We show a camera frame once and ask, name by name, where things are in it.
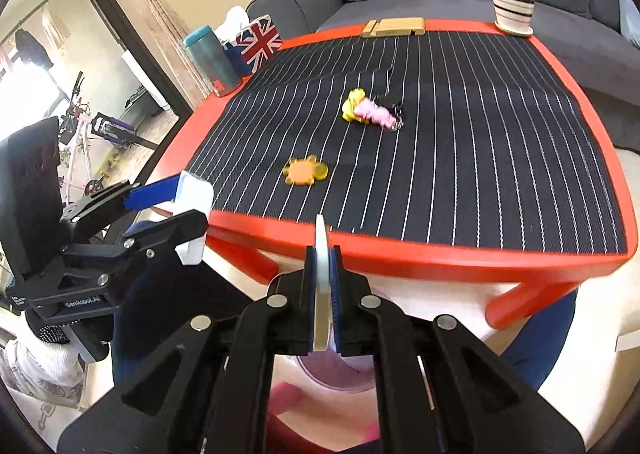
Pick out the black striped table mat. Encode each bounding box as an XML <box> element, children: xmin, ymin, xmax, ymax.
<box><xmin>186</xmin><ymin>30</ymin><xmax>628</xmax><ymax>256</ymax></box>

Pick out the beige woven wall hanging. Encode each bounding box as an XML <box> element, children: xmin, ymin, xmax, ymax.
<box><xmin>92</xmin><ymin>0</ymin><xmax>211</xmax><ymax>100</ymax></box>

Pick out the wooden phone stand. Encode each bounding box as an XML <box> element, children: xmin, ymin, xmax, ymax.
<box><xmin>361</xmin><ymin>17</ymin><xmax>426</xmax><ymax>39</ymax></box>

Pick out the black keychain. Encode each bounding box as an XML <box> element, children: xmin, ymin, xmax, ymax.
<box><xmin>375</xmin><ymin>94</ymin><xmax>405</xmax><ymax>132</ymax></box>

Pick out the flag print tissue box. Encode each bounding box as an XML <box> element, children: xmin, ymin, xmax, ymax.
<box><xmin>216</xmin><ymin>5</ymin><xmax>283</xmax><ymax>76</ymax></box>

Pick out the person's right leg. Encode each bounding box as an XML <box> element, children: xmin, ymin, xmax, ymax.
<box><xmin>500</xmin><ymin>291</ymin><xmax>578</xmax><ymax>390</ymax></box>

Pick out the teal thermos bottle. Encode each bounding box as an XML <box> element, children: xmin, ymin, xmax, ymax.
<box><xmin>183</xmin><ymin>25</ymin><xmax>244</xmax><ymax>97</ymax></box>

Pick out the white plastic piece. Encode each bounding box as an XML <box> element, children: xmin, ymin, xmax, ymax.
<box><xmin>314</xmin><ymin>214</ymin><xmax>335</xmax><ymax>354</ymax></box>

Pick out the bin with purple bag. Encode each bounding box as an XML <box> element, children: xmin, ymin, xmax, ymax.
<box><xmin>297</xmin><ymin>284</ymin><xmax>382</xmax><ymax>391</ymax></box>

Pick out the pink toy keychain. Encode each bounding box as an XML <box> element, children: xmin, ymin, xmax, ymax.
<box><xmin>356</xmin><ymin>96</ymin><xmax>396</xmax><ymax>130</ymax></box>

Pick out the pale blue compartment box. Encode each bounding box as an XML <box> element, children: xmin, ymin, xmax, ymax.
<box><xmin>172</xmin><ymin>170</ymin><xmax>214</xmax><ymax>267</ymax></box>

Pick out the grey fabric sofa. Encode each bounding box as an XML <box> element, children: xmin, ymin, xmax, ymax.
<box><xmin>246</xmin><ymin>0</ymin><xmax>640</xmax><ymax>152</ymax></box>

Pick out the potted cactus in striped pot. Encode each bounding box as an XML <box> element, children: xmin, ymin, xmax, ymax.
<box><xmin>491</xmin><ymin>0</ymin><xmax>536</xmax><ymax>37</ymax></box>

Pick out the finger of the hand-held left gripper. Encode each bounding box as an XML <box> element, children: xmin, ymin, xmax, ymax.
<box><xmin>60</xmin><ymin>174</ymin><xmax>181</xmax><ymax>241</ymax></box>
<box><xmin>101</xmin><ymin>209</ymin><xmax>210</xmax><ymax>267</ymax></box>

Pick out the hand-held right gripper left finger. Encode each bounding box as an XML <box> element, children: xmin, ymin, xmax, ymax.
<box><xmin>56</xmin><ymin>248</ymin><xmax>321</xmax><ymax>454</ymax></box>

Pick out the light blue cushion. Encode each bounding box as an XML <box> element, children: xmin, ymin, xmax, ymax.
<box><xmin>617</xmin><ymin>0</ymin><xmax>640</xmax><ymax>50</ymax></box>

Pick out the orange toy turtle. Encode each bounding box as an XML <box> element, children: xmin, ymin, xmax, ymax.
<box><xmin>283</xmin><ymin>154</ymin><xmax>331</xmax><ymax>186</ymax></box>

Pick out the person's left forearm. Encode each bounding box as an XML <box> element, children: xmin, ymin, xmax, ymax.
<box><xmin>0</xmin><ymin>324</ymin><xmax>87</xmax><ymax>407</ymax></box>

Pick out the pink slipper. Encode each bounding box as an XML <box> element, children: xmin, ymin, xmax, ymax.
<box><xmin>270</xmin><ymin>381</ymin><xmax>303</xmax><ymax>417</ymax></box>

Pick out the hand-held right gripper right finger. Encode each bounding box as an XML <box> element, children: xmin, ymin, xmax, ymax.
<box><xmin>327</xmin><ymin>246</ymin><xmax>586</xmax><ymax>454</ymax></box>

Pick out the yellow toy keychain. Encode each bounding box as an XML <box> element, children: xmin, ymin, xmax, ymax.
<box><xmin>342</xmin><ymin>89</ymin><xmax>368</xmax><ymax>124</ymax></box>

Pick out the red table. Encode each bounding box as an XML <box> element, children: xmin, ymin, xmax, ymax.
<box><xmin>145</xmin><ymin>18</ymin><xmax>632</xmax><ymax>330</ymax></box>

